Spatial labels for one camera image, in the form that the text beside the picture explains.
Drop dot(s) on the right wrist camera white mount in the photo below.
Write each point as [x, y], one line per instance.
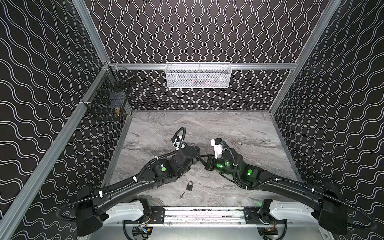
[218, 147]

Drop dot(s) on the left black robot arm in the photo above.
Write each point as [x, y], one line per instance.
[92, 209]

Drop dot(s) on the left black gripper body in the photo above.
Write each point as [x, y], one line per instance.
[195, 153]

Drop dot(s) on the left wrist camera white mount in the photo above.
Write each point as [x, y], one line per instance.
[176, 142]

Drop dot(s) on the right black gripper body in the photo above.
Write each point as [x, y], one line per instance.
[211, 163]

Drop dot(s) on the brass padlock in basket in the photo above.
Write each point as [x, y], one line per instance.
[117, 112]

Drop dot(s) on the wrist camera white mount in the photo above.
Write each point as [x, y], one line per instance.
[176, 142]
[218, 147]

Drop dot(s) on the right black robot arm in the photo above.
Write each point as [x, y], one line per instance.
[326, 199]

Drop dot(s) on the black padlock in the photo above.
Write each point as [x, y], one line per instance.
[190, 186]

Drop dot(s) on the white mesh wall basket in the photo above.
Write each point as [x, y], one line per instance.
[198, 75]

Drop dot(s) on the black wire wall basket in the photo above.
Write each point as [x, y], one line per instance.
[112, 92]

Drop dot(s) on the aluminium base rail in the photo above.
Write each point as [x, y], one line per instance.
[207, 216]

